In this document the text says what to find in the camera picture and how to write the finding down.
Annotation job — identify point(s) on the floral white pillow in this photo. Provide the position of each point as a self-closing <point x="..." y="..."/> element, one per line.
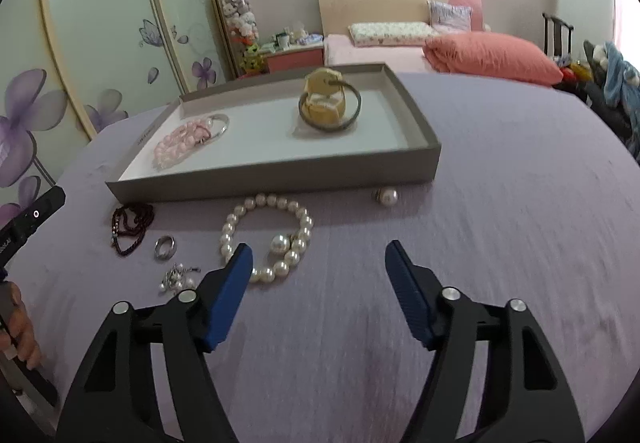
<point x="393" y="34"/>

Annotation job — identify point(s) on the small purple pillow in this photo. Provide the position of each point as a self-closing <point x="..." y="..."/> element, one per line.
<point x="445" y="16"/>

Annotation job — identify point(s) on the plush toy tube stand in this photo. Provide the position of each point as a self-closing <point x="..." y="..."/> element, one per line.
<point x="243" y="36"/>

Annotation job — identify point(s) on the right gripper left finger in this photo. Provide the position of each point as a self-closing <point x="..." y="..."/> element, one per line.
<point x="113" y="398"/>

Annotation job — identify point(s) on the wardrobe with floral doors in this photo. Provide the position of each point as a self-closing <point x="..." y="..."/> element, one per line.
<point x="71" y="68"/>

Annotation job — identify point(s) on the grey chair with clothes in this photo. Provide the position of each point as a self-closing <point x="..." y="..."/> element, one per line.
<point x="614" y="117"/>

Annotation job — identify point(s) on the person's left hand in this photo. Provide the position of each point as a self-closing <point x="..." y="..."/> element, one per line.
<point x="21" y="329"/>

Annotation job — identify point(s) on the bed with cream headboard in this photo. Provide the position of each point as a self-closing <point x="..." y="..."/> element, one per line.
<point x="339" y="49"/>

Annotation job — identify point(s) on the dark wooden chair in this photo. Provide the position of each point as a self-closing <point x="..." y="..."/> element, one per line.
<point x="558" y="36"/>

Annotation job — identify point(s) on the silver cuff bangle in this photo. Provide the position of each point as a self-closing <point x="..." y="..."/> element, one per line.
<point x="328" y="113"/>

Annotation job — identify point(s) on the folded salmon quilt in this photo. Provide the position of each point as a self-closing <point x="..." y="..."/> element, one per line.
<point x="492" y="55"/>

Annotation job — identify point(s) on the blue plush garment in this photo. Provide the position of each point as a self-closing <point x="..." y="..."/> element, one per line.
<point x="622" y="88"/>

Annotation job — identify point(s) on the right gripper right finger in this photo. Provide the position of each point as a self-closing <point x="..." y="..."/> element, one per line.
<point x="526" y="397"/>

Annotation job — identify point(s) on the pink nightstand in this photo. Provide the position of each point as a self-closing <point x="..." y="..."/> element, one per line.
<point x="295" y="56"/>

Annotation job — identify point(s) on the yellow wrist watch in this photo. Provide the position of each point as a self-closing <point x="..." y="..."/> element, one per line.
<point x="320" y="81"/>

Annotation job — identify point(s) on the grey shallow tray box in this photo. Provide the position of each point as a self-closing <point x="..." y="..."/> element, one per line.
<point x="268" y="148"/>

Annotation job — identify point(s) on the thin silver bangle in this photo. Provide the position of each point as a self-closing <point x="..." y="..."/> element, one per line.
<point x="212" y="127"/>

